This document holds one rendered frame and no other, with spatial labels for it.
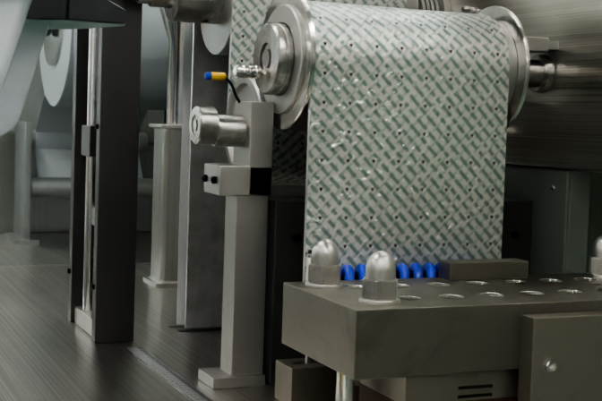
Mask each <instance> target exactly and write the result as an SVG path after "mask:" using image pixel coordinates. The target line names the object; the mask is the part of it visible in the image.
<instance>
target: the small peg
mask: <svg viewBox="0 0 602 401"><path fill-rule="evenodd" d="M261 73H262V70H261V67H260V66H259V65H255V66H253V65H241V64H236V65H235V66H234V68H233V75H234V77H235V78H245V79H246V78H248V79H252V78H255V79H260V77H261Z"/></svg>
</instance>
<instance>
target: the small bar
mask: <svg viewBox="0 0 602 401"><path fill-rule="evenodd" d="M528 272H529V262H528V261H527V260H520V259H516V258H513V259H475V260H439V264H438V277H440V278H444V279H447V280H474V279H502V278H527V277H528Z"/></svg>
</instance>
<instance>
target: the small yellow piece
mask: <svg viewBox="0 0 602 401"><path fill-rule="evenodd" d="M204 78H205V80H212V81H224V80H226V81H227V82H228V83H229V85H230V87H231V89H232V90H233V93H234V96H235V98H236V101H237V102H238V103H240V102H241V100H240V99H239V97H238V95H237V92H236V89H235V87H234V85H233V83H232V81H231V80H230V79H229V78H228V77H227V76H226V74H225V73H214V72H211V73H205V74H204Z"/></svg>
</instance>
